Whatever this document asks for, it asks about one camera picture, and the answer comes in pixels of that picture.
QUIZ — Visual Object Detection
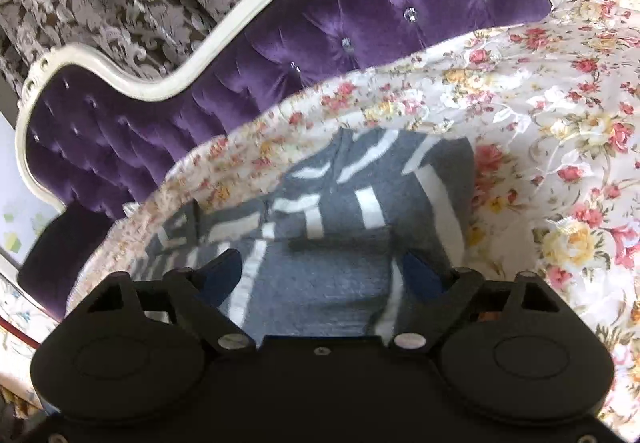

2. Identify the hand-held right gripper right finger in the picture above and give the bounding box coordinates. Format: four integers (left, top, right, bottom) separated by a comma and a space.
387, 248, 563, 355

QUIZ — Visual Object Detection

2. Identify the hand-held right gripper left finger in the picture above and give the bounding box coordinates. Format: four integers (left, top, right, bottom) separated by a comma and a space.
85, 248, 256, 355

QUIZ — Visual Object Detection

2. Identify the grey white striped sweater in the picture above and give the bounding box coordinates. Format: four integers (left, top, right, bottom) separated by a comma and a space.
145, 128, 476, 344

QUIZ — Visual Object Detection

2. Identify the floral blanket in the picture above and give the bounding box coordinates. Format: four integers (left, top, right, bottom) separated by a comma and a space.
65, 0, 640, 439

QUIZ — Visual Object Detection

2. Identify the floral cloth with red trim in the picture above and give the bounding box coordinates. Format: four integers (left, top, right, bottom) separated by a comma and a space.
0, 273, 63, 411

